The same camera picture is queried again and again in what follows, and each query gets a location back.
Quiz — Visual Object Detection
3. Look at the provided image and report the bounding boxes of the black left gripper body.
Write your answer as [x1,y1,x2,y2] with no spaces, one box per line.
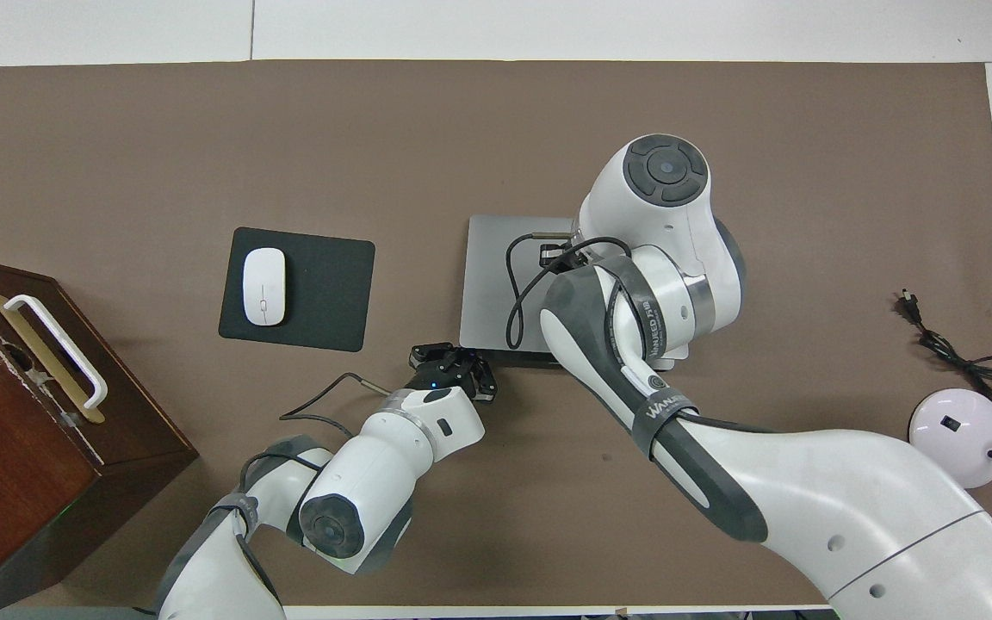
[410,355,478,393]

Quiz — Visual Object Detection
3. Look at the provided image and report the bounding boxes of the silver grey laptop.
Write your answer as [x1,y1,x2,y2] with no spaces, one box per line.
[460,215,587,369]

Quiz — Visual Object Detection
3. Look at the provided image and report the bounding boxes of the black mouse pad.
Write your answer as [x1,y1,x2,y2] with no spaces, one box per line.
[219,227,375,352]

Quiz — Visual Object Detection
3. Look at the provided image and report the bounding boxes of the brown table mat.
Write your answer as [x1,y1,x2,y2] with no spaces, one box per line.
[0,60,992,608]

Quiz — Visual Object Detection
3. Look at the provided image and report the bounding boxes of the white computer mouse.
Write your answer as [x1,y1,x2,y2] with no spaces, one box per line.
[243,248,287,326]

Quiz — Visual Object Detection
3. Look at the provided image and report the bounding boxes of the dark brown wooden box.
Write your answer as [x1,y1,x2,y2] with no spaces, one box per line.
[0,251,198,617]

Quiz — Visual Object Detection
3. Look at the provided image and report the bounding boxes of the white desk lamp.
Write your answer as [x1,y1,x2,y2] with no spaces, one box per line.
[908,332,992,490]

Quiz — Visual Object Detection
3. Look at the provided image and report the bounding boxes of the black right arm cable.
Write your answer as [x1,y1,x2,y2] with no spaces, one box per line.
[505,232,635,350]

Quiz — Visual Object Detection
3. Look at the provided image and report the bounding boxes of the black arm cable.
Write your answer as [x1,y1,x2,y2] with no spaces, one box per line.
[238,372,394,595]
[505,232,635,350]

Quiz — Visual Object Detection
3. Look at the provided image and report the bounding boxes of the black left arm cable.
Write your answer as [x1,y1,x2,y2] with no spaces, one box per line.
[238,372,394,595]

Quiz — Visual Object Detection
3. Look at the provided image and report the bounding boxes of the brass handle plate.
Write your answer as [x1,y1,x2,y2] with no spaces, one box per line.
[0,293,106,425]

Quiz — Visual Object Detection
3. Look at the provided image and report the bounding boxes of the white box handle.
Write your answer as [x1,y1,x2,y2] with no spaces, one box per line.
[3,294,109,410]

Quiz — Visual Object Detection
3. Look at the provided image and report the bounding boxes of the black lamp power cable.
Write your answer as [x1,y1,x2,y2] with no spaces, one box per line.
[901,290,992,407]

